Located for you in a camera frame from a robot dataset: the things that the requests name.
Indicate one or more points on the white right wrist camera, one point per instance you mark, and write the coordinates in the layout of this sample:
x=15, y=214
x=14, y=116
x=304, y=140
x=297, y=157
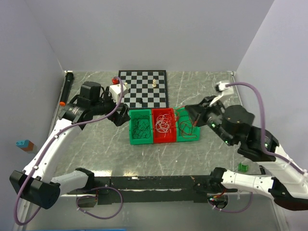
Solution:
x=223, y=89

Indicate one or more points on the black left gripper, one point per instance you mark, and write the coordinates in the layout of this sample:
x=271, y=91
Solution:
x=123, y=116

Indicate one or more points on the blue orange block tool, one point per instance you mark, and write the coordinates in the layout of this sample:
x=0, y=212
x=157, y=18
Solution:
x=27, y=146

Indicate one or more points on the green bin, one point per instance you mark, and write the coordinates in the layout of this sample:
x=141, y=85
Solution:
x=186, y=130
x=140, y=127

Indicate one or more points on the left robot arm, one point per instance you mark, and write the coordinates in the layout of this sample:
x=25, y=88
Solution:
x=37, y=182

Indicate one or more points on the black and silver chessboard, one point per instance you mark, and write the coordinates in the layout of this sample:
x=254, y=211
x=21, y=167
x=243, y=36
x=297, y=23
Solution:
x=140, y=86

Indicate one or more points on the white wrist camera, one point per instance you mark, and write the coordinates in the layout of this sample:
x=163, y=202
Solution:
x=223, y=89
x=115, y=89

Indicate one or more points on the green bin left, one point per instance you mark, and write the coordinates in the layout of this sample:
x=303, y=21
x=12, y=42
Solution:
x=140, y=127

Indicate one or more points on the red plastic bin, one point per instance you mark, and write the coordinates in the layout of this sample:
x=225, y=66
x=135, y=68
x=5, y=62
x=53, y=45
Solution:
x=164, y=128

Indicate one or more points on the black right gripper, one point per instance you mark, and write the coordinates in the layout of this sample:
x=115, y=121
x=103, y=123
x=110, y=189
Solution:
x=196, y=111

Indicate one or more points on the small green clip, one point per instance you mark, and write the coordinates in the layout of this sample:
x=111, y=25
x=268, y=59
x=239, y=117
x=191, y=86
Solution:
x=243, y=168

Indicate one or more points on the green bin right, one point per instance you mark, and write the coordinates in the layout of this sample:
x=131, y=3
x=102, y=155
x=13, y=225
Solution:
x=186, y=130

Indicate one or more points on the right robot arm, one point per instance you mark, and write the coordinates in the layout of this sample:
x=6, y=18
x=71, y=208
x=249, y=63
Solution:
x=233, y=124

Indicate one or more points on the cream chess piece right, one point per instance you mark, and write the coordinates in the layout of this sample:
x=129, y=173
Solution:
x=154, y=83

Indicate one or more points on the black marker orange cap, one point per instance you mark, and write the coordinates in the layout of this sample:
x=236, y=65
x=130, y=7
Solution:
x=68, y=81

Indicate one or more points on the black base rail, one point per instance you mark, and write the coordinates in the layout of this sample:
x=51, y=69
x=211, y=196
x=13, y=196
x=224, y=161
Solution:
x=194, y=188

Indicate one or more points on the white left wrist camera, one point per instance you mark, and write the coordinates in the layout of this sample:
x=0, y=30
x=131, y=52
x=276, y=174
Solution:
x=115, y=89

